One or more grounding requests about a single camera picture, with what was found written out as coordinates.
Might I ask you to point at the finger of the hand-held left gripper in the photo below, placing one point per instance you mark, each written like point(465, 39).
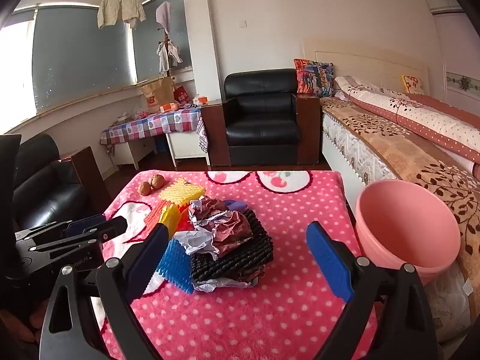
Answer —
point(112, 228)
point(88, 223)

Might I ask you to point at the orange packet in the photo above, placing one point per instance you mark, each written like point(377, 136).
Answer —
point(169, 107)

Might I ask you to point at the crumpled maroon and white paper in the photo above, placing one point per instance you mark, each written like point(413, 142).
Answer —
point(221, 228)

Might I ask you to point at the colourful printed cushion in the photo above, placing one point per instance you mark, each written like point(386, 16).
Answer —
point(314, 77)

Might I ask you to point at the blue foam net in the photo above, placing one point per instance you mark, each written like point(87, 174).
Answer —
point(176, 266)

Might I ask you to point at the brown leaf print bedspread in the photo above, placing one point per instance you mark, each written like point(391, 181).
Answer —
point(405, 150)

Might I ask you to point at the white wardrobe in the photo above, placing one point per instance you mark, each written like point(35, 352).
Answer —
point(455, 45)

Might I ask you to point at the patterned white cloth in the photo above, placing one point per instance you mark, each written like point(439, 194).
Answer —
point(203, 137)

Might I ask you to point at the yellow flower pillow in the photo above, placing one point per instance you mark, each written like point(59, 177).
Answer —
point(411, 83)

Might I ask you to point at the cream knitted sweater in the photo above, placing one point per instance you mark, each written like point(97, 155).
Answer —
point(120, 7)

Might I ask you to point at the pink polka dot blanket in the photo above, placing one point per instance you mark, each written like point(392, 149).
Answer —
point(243, 318)

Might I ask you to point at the black foam net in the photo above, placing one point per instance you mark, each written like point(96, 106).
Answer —
point(247, 255)

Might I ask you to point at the brown paper bag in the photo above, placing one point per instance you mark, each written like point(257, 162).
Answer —
point(155, 95)

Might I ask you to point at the white side table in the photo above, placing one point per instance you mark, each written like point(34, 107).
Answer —
point(187, 146)

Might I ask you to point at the lilac garment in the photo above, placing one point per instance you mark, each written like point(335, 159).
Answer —
point(164, 17)

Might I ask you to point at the black leather armchair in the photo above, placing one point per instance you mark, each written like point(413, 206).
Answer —
point(45, 191)
point(262, 120)

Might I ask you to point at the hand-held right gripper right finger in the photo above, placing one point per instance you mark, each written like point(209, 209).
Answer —
point(330, 264)

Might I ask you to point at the grey roller blind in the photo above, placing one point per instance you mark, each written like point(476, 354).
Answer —
point(78, 56)
point(176, 26)

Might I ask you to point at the dotted tree print quilt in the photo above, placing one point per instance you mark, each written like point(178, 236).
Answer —
point(420, 116)

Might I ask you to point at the orange and white box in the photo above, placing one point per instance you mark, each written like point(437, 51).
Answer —
point(202, 100)

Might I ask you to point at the purple wrapper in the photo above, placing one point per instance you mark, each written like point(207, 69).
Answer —
point(237, 206)

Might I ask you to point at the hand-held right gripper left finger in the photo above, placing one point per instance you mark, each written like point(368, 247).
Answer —
point(145, 264)

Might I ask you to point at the large yellow foam net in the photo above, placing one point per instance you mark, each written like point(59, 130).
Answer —
point(182, 192)

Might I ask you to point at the white garment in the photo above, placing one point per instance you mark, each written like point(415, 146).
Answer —
point(169, 54)

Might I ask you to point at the pink plastic basin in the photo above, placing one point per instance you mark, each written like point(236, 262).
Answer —
point(405, 225)

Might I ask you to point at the walnut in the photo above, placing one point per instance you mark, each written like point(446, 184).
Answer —
point(157, 181)
point(144, 188)

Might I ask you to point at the bed with cream headboard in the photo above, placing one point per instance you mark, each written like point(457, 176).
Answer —
point(348, 146)

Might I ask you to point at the person's left hand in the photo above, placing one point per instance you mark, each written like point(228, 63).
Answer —
point(35, 320)

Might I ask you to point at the red foam net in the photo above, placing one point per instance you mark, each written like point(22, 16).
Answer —
point(154, 215)

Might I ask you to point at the wooden coat stand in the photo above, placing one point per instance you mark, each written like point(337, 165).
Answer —
point(165, 60)

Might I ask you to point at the red gift bag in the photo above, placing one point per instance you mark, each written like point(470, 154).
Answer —
point(182, 95)

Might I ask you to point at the checkered tablecloth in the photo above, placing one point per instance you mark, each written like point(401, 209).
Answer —
point(157, 123)

